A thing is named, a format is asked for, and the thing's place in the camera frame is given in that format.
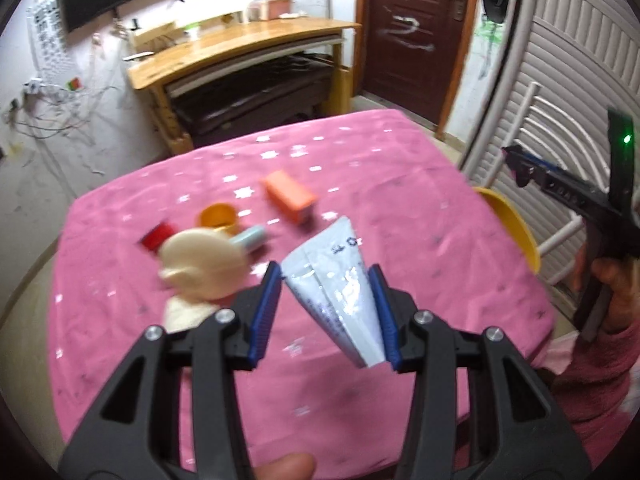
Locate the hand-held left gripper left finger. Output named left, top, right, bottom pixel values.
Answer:
left=57, top=260, right=283, bottom=480

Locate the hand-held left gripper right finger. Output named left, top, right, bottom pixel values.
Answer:
left=367, top=263, right=593, bottom=480

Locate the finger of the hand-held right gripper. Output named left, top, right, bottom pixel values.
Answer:
left=501, top=144, right=557, bottom=171
left=512, top=161, right=551, bottom=189

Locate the white blue tube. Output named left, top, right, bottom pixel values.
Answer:
left=281, top=216, right=388, bottom=368

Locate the person's right forearm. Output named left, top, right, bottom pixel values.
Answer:
left=532, top=317, right=640, bottom=476

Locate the person's right hand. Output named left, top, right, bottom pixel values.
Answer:
left=574, top=248, right=640, bottom=334

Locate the person's left hand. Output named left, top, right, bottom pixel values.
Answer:
left=252, top=452, right=317, bottom=480

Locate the crumpled cream tissue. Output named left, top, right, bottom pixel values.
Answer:
left=162, top=295, right=221, bottom=333

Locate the orange plastic cup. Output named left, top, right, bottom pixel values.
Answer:
left=200, top=202, right=238, bottom=233

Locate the pink star tablecloth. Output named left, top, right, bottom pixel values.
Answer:
left=47, top=108, right=558, bottom=478

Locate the plain orange box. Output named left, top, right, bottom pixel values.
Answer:
left=262, top=170, right=317, bottom=223

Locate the white slatted panel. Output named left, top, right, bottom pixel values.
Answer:
left=457, top=0, right=640, bottom=191

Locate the dark red door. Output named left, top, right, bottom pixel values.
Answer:
left=361, top=0, right=485, bottom=128

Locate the black leather bench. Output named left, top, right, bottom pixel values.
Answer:
left=172, top=55, right=336, bottom=148

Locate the wooden desk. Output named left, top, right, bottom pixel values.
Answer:
left=126, top=7, right=362, bottom=153

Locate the pink box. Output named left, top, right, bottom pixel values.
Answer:
left=257, top=0, right=292, bottom=21

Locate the white power strip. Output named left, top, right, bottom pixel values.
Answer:
left=22, top=77, right=71, bottom=98

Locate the eye chart poster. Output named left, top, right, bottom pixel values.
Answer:
left=27, top=0, right=73, bottom=83

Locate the tangle of cables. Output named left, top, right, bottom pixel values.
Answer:
left=0, top=75, right=136, bottom=171

